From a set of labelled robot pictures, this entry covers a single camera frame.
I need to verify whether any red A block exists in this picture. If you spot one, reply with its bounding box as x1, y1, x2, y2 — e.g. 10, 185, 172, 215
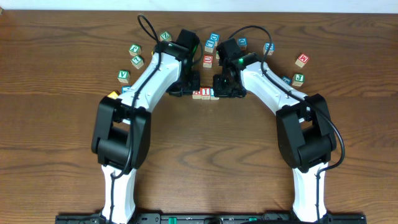
192, 91, 201, 99

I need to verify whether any red I block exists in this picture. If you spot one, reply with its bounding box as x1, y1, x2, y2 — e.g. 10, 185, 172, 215
200, 87, 211, 100

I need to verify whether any blue 2 block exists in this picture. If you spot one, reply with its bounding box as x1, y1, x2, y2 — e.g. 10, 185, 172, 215
210, 88, 219, 100

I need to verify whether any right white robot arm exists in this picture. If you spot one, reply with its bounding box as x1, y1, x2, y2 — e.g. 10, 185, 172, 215
213, 38, 336, 222

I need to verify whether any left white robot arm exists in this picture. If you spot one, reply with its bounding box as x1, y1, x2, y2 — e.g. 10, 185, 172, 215
91, 29, 200, 223

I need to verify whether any blue block lower pair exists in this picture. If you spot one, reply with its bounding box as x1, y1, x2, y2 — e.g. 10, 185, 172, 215
204, 40, 215, 54

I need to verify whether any blue block pair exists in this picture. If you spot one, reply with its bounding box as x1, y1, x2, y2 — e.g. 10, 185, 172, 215
204, 40, 215, 54
209, 32, 220, 46

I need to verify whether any blue D block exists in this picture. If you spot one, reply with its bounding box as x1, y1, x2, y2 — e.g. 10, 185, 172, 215
238, 38, 248, 50

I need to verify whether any blue block top pair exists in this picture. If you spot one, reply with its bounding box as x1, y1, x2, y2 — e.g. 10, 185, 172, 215
209, 32, 220, 46

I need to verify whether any green Z block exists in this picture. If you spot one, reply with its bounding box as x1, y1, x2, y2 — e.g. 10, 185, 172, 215
159, 31, 172, 42

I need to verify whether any blue X block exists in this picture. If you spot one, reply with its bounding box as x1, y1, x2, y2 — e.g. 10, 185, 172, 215
263, 42, 275, 55

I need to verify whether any green 7 block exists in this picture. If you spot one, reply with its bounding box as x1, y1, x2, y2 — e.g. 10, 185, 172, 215
131, 55, 144, 69

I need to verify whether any blue L block left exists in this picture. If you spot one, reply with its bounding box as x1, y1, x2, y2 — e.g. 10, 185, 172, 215
121, 86, 131, 93

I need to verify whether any green V block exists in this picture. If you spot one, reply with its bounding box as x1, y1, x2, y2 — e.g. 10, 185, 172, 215
118, 70, 130, 83

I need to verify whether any green J block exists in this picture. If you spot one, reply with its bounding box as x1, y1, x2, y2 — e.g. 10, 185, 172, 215
292, 73, 305, 86

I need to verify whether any yellow block far left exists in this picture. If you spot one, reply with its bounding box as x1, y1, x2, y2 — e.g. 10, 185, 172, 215
108, 91, 119, 100

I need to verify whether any red M block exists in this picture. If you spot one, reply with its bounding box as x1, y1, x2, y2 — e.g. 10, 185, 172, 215
295, 54, 309, 68

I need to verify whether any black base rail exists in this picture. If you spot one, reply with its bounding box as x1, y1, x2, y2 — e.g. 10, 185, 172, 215
55, 213, 367, 224

